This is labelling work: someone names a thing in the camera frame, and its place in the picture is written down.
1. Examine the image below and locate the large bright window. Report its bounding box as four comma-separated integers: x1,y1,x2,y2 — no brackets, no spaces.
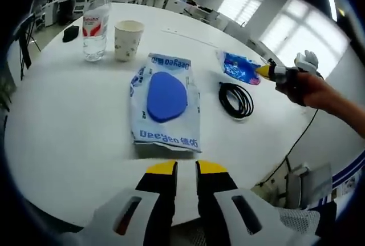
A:
260,0,351,70
218,0,272,25

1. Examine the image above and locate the white table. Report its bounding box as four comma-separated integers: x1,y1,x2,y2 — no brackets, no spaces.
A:
4,1,347,229

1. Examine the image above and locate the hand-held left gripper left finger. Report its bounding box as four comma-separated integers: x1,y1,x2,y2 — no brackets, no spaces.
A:
85,160,179,240

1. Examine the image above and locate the wet wipes pack blue lid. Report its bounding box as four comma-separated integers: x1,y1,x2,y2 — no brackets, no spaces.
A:
127,52,203,154

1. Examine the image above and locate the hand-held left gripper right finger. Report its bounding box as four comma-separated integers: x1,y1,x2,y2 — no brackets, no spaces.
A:
195,159,290,240

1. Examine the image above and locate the person's right hand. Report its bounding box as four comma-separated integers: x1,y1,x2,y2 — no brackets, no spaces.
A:
275,68,327,107

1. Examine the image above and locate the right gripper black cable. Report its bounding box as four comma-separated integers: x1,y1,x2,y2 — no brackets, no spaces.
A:
257,107,320,187

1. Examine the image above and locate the blue tissue packet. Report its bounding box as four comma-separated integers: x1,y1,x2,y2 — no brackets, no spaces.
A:
216,49,262,86

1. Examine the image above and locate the clear plastic water bottle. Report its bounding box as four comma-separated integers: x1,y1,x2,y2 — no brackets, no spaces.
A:
82,0,113,63

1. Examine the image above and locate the grey chair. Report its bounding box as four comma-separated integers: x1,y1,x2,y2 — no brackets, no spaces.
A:
284,162,334,210

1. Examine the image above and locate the black pouch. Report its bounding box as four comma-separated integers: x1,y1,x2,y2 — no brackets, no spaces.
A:
62,25,80,43

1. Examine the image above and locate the white paper cup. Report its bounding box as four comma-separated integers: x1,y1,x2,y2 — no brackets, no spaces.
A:
113,20,145,63

